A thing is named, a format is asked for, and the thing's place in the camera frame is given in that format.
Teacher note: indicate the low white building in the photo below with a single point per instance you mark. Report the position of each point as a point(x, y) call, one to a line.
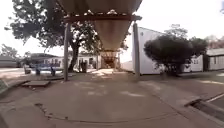
point(90, 60)

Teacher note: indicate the covered walkway roof with posts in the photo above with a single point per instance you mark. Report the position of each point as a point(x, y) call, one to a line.
point(111, 30)

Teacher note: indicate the plain white building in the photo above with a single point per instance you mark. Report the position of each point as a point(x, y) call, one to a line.
point(146, 50)

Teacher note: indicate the tan concrete path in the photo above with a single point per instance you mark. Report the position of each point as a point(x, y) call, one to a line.
point(100, 100)

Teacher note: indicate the dark bushy tree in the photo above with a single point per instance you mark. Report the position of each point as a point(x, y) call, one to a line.
point(170, 51)

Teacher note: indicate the blue bench set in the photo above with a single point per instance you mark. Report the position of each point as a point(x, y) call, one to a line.
point(45, 68)

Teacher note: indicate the flat concrete slab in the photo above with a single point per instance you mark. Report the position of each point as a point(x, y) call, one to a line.
point(36, 83)

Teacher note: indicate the large spreading tree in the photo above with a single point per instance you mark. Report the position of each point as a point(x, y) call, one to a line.
point(40, 20)

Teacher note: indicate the grey building with windows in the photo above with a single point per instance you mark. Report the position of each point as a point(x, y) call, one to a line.
point(216, 60)

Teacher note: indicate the small tree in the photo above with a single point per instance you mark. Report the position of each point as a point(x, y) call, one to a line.
point(7, 50)

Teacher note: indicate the open concrete drain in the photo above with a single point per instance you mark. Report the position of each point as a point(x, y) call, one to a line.
point(210, 108)

